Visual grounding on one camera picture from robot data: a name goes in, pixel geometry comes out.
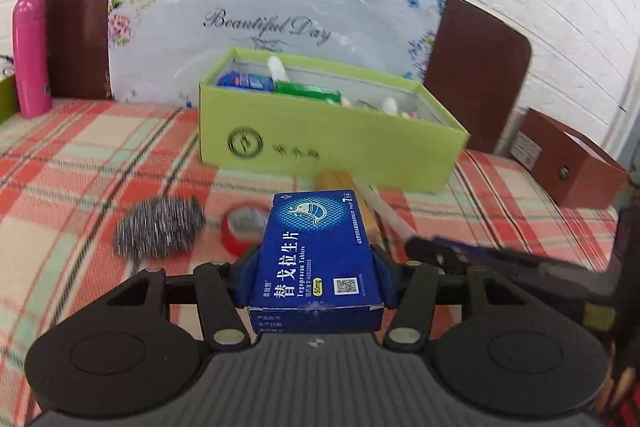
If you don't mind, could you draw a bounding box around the green tube in box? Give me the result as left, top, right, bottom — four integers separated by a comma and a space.
274, 81, 343, 104

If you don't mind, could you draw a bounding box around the steel wool scrubber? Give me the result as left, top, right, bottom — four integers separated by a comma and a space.
113, 196, 207, 259

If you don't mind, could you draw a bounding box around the green cardboard box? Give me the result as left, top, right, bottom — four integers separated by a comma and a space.
198, 47, 472, 196

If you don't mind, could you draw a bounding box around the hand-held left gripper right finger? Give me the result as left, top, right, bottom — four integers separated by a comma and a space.
370, 244, 523, 353

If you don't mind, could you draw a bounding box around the white tube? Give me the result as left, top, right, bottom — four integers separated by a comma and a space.
267, 55, 287, 84

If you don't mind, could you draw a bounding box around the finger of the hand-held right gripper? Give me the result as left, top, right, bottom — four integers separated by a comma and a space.
431, 234, 507, 260
404, 237, 471, 277

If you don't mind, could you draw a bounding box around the white stick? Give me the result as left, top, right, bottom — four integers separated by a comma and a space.
352, 178, 418, 240

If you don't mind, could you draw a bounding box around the red tape roll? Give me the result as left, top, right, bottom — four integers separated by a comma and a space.
221, 202, 272, 256

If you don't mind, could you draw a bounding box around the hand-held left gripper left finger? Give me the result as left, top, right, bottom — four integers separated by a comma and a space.
105, 246, 262, 352

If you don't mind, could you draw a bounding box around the pink thermos bottle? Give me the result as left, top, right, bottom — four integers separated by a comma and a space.
12, 0, 53, 118

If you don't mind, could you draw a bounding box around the blue medicine box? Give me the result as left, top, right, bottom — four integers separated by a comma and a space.
248, 189, 387, 336

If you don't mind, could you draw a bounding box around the green container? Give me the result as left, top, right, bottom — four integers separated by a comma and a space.
0, 54, 19, 125

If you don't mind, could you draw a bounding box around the blue white pouch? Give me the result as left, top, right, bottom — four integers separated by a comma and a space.
215, 69, 277, 92

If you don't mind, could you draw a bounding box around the brown wooden headboard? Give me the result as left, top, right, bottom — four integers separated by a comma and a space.
41, 0, 533, 155

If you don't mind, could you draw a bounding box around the brown cardboard box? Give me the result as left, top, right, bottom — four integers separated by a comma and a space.
509, 107, 632, 209

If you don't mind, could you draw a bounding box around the plaid bedsheet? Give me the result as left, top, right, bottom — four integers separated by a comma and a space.
0, 98, 621, 413

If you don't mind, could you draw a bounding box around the floral plastic-wrapped panel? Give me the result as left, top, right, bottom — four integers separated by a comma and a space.
106, 0, 448, 105

